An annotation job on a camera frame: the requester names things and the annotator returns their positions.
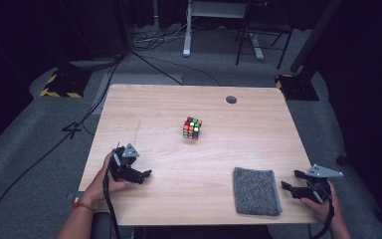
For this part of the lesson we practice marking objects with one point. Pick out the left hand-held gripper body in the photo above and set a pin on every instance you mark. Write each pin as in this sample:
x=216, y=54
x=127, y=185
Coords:
x=122, y=167

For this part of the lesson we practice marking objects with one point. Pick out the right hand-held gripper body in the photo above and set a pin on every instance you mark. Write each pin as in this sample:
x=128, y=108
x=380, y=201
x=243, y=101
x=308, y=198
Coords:
x=321, y=172

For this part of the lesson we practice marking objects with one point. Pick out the grey fluffy cloth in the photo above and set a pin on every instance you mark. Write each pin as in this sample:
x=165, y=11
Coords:
x=257, y=191

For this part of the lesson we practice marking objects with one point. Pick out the multicoloured puzzle cube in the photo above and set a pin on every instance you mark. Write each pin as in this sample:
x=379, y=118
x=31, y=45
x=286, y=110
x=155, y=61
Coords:
x=192, y=127

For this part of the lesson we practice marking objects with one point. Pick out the person's left hand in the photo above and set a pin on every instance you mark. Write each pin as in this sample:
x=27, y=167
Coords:
x=101, y=187

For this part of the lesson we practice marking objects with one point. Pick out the person's right hand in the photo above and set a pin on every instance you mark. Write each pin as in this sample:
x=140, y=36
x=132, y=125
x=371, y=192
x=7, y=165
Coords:
x=325, y=210

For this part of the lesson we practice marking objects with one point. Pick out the small black floor object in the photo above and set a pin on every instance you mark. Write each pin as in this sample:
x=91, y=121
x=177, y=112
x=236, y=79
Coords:
x=342, y=160

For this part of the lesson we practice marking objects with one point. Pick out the grey tape strip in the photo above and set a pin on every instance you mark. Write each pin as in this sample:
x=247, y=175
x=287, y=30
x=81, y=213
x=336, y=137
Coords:
x=69, y=196

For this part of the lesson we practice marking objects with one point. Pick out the person's dark clothing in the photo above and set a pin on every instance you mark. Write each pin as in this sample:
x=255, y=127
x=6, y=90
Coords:
x=202, y=233

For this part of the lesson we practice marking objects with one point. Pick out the dark round table grommet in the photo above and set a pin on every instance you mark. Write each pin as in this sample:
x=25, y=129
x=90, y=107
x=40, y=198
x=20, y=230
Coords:
x=231, y=99

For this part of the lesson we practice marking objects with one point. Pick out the grey stand base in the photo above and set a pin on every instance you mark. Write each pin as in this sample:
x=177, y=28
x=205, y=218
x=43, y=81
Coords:
x=96, y=63

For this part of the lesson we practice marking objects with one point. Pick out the black metal chair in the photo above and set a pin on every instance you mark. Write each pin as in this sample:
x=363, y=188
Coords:
x=265, y=28

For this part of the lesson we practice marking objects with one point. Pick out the black yellow striped base plate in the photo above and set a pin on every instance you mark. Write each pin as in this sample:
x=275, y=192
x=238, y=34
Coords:
x=298, y=88
x=64, y=84

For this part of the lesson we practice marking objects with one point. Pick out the slanted black post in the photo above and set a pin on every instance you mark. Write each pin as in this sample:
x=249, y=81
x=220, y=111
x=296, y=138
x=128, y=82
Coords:
x=315, y=35

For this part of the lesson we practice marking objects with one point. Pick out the white desk frame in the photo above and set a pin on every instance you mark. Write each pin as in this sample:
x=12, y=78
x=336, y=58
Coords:
x=187, y=33

